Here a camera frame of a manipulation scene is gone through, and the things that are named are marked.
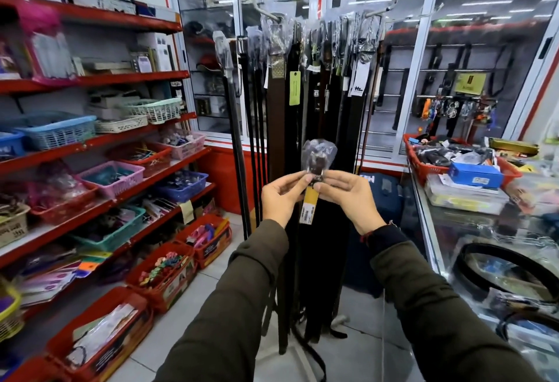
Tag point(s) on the pink plastic packet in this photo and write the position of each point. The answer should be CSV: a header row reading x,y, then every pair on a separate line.
x,y
41,41

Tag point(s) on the large red counter basket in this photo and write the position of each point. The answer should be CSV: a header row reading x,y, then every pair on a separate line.
x,y
421,168

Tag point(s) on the yellow metal tin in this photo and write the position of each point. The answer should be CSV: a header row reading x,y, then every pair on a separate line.
x,y
513,146

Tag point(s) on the row of hanging belts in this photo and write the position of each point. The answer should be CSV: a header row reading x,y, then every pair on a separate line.
x,y
279,133

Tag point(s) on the pink basket with teal lining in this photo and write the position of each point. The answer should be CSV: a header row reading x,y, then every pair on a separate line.
x,y
118,187

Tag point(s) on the large blue plastic basket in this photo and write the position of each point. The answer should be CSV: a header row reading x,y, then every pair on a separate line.
x,y
56,133

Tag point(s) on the glass display cabinet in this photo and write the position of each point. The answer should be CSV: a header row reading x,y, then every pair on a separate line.
x,y
502,67

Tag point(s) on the red plastic basket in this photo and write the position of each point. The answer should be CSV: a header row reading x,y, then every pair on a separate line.
x,y
150,165
63,211

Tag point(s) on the yellow price tag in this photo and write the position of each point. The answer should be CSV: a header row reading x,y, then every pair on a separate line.
x,y
308,208

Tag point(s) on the plastic-wrapped dark belt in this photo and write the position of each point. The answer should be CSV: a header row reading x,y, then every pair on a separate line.
x,y
319,157

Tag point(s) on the white plastic basket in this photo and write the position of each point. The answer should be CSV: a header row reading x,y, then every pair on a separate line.
x,y
121,124

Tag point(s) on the pale green plastic basket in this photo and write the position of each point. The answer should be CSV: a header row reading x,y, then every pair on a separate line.
x,y
153,110

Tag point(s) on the glass display counter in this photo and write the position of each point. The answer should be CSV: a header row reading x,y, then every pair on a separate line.
x,y
441,237

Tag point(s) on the person's left hand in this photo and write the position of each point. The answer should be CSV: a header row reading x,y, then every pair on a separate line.
x,y
279,202

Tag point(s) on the person's right hand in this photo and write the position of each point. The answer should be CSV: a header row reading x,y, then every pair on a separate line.
x,y
353,202

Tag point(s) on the beige plastic basket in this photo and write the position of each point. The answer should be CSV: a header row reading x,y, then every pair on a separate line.
x,y
13,229

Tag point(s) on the red shelf unit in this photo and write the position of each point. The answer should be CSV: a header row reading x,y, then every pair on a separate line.
x,y
109,17

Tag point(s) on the white cardboard box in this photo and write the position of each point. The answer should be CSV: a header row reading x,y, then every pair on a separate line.
x,y
155,51

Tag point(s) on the dark blue suitcase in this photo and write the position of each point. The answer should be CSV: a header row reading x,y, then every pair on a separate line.
x,y
380,196

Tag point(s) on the person's right thumb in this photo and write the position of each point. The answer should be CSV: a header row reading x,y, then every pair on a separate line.
x,y
327,191

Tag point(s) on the person's right forearm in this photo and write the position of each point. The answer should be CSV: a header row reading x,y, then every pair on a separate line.
x,y
436,316

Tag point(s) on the metal belt rack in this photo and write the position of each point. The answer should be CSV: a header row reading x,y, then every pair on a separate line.
x,y
265,12

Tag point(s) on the small blue plastic basket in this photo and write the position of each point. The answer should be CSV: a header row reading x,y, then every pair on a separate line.
x,y
11,145

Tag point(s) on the yellow plastic basket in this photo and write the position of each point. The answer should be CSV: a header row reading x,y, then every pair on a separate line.
x,y
9,307

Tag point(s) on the dark blue plastic basket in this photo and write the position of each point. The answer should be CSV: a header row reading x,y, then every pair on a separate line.
x,y
185,192

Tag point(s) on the blue cardboard box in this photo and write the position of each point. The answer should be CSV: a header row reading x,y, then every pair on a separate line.
x,y
476,175

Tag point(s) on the green paper tag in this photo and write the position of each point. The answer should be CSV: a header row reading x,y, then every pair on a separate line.
x,y
295,88

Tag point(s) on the coiled black belt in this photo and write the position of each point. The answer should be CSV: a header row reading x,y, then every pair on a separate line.
x,y
498,249
524,317

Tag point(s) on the pink plastic basket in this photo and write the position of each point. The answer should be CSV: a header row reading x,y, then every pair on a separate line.
x,y
185,149

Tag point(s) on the white paper tag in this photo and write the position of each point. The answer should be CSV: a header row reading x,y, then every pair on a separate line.
x,y
360,79

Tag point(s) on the person's left forearm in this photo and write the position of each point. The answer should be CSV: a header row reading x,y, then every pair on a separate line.
x,y
236,307

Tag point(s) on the clear plastic container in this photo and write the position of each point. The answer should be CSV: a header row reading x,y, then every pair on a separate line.
x,y
465,200

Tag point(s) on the red floor crate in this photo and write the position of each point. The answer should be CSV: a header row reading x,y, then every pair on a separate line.
x,y
170,290
109,355
214,248

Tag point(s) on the pale yellow shelf label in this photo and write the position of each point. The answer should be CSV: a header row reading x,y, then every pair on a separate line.
x,y
187,212

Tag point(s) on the person's left thumb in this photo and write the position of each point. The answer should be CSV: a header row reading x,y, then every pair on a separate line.
x,y
300,190

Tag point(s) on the teal plastic basket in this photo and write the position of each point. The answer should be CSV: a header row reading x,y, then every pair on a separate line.
x,y
115,237

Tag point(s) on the yellow sign card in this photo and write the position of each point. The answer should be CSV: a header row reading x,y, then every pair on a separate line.
x,y
470,83

